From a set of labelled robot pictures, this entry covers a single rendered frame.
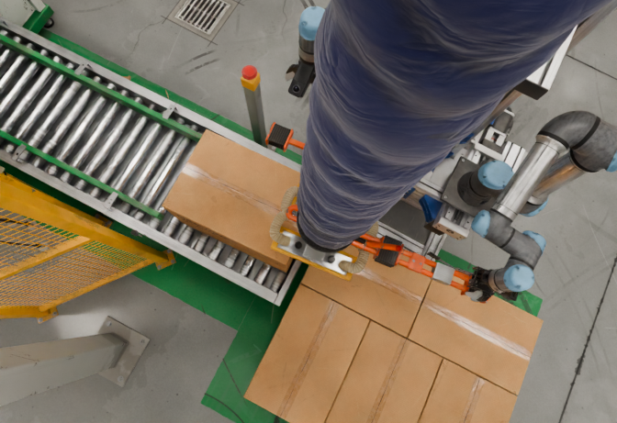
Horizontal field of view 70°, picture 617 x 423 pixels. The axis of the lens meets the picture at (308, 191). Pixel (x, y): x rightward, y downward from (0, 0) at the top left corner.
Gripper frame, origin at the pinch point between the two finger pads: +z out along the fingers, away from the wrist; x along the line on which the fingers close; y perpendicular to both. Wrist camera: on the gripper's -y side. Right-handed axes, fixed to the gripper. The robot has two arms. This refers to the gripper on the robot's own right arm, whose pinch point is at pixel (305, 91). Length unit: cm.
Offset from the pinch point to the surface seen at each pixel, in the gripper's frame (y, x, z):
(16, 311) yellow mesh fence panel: -133, 96, 117
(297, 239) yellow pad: -38, -19, 42
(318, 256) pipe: -40, -30, 40
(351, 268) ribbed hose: -38, -43, 37
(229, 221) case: -43, 11, 57
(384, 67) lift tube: -41, -26, -96
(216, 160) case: -22, 31, 57
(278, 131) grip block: -6.3, 7.0, 29.0
